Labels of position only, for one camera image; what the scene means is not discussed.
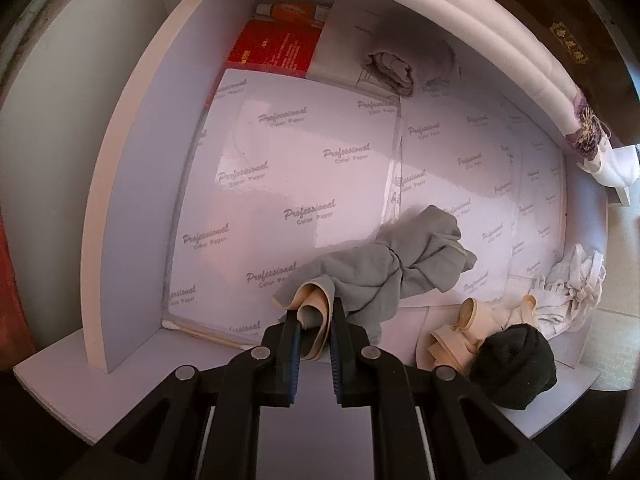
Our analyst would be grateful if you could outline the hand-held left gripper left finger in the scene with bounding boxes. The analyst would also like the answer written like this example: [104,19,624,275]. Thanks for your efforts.
[65,317,303,480]

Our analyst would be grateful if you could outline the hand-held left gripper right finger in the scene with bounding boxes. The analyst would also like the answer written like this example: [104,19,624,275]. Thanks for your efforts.
[330,299,571,480]

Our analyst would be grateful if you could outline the grey sock with beige cuff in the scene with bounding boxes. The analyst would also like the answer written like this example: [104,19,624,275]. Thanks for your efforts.
[272,205,478,361]

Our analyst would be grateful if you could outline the black sock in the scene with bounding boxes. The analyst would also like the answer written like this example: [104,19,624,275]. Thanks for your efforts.
[469,323,558,409]

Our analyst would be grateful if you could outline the cream ribbed sock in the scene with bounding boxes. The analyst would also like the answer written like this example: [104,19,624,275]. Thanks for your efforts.
[527,244,607,333]

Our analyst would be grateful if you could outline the brown box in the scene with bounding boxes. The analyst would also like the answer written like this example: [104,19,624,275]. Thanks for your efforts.
[480,0,640,146]

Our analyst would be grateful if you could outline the glossy printed paper pack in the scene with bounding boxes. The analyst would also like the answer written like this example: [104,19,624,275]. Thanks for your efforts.
[162,67,403,348]

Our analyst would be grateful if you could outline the red blanket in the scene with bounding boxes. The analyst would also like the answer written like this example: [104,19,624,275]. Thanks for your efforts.
[0,210,36,356]

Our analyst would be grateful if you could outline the grey rolled sock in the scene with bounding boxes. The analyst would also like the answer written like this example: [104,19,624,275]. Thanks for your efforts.
[362,17,463,97]

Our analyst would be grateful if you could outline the red packet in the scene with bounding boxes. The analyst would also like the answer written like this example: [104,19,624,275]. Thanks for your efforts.
[227,19,323,75]

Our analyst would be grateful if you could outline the white drawing sheet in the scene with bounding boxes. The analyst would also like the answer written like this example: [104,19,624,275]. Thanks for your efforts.
[306,2,463,98]

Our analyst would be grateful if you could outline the orange tube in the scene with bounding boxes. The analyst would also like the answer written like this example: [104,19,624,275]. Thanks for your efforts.
[255,2,333,23]

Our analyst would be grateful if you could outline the white floral cloth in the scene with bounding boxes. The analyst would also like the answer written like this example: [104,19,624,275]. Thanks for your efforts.
[320,0,640,188]

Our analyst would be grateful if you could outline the white bed frame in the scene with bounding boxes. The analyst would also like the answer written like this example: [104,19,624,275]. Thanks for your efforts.
[0,0,211,366]

